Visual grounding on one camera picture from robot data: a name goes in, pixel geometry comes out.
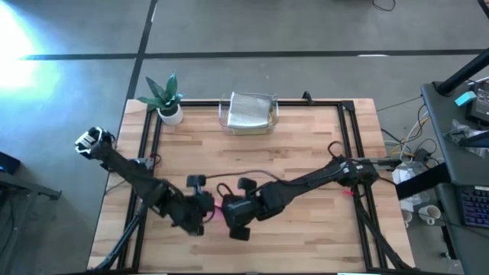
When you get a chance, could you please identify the clear plastic bin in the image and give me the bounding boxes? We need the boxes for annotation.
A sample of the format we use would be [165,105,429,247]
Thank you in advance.
[218,91,280,137]

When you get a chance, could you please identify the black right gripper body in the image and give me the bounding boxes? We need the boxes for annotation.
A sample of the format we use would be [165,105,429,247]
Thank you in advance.
[221,177,284,241]

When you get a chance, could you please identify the black flat beam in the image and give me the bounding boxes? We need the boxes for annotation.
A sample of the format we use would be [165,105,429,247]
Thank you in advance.
[395,162,452,200]

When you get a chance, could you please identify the black floor cable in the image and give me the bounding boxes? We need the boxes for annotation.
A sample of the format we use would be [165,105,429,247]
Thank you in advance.
[372,0,397,12]

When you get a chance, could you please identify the yellow microfiber towel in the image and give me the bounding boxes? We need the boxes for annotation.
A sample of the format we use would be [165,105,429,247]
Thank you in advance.
[231,125,274,135]

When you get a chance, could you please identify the green plant in white pot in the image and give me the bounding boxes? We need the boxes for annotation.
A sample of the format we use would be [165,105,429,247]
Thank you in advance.
[136,73,185,126]

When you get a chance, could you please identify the crumpled plastic wrap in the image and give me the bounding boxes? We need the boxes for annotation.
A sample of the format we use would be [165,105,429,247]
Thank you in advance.
[442,118,489,158]

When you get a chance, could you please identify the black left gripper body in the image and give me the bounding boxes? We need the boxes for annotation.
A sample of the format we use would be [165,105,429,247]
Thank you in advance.
[167,174,215,237]

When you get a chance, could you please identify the black backlit keyboard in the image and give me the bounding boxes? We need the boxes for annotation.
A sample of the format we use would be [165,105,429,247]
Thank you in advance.
[458,185,489,229]

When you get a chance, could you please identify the pink microfiber towel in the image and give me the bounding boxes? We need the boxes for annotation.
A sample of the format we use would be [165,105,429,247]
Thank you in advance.
[212,198,232,235]

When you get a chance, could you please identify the grey furniture leg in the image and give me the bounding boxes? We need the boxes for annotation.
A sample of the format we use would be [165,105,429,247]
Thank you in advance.
[0,171,62,202]

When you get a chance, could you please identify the black electronic device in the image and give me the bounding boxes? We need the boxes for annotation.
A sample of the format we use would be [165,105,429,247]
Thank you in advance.
[468,80,489,124]

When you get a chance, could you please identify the black aluminium table frame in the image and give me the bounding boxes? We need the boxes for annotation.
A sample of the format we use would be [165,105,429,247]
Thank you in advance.
[93,99,412,274]

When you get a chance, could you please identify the white mug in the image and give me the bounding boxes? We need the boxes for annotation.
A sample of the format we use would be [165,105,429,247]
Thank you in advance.
[417,205,442,226]

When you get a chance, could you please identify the dark grey side desk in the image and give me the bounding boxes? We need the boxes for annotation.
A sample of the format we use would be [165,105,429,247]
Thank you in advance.
[419,79,489,275]

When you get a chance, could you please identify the black slanted pole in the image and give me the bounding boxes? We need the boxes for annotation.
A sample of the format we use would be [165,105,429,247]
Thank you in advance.
[435,47,489,96]

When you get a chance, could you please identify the black box with blue light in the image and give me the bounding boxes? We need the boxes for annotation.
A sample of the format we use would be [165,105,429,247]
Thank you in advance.
[0,151,21,176]

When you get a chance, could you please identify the grey microfiber towel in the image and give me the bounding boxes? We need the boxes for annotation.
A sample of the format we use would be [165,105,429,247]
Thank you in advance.
[227,91,273,130]

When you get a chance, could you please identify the black power adapter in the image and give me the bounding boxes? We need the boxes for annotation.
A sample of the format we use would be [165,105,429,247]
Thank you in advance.
[414,147,432,163]

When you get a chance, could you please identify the yellow and white cables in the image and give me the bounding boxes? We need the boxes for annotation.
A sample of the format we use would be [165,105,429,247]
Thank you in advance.
[376,95,439,157]

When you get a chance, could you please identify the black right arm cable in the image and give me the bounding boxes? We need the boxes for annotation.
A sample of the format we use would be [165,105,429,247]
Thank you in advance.
[204,140,347,198]

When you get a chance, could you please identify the clear plastic bag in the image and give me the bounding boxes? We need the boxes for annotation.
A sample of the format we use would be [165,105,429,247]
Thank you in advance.
[391,160,431,211]

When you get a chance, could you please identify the light blue block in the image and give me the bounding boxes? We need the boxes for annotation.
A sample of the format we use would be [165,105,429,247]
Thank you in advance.
[453,90,478,107]

